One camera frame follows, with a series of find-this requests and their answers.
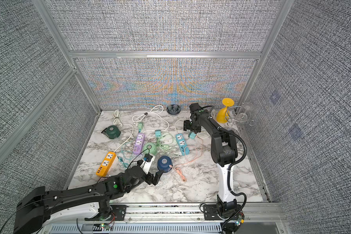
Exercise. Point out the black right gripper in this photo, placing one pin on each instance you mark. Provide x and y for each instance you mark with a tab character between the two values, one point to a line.
186	126

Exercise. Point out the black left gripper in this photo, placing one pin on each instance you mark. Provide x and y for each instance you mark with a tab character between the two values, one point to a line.
151	181

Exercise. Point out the navy blue meat grinder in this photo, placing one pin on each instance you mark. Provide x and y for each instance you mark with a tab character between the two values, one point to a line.
164	164

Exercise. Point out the teal usb wall adapter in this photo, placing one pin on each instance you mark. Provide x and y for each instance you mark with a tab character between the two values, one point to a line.
192	135

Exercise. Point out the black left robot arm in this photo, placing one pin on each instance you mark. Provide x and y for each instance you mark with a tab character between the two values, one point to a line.
37	207

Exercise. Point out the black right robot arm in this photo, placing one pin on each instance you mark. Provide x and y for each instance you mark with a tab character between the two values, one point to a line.
227	150

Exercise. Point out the light green meat grinder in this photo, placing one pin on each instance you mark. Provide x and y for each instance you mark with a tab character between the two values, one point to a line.
150	148

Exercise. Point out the dark green meat grinder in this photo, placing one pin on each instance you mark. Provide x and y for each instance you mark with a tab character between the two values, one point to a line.
111	132

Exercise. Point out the teal power strip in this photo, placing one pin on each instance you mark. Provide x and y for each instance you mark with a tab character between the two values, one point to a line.
182	144

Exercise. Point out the black grinder blade lid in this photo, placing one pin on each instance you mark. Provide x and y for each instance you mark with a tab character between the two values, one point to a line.
173	109

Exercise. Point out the yellow plastic goblet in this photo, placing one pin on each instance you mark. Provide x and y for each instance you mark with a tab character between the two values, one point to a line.
222	115

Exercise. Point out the purple power strip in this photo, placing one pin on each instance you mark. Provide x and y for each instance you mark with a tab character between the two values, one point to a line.
138	146

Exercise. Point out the teal usb adapter middle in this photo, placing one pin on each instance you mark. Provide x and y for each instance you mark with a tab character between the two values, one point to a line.
157	133

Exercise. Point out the orange power strip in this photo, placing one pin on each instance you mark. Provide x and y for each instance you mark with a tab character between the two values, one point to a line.
106	164

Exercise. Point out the clear wine glass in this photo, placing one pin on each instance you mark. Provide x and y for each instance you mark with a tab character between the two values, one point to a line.
241	118

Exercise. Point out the chrome wire glass rack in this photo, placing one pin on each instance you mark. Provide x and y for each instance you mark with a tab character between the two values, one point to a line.
245	107

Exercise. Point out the green usb wall adapter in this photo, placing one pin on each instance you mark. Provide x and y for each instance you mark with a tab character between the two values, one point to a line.
140	126

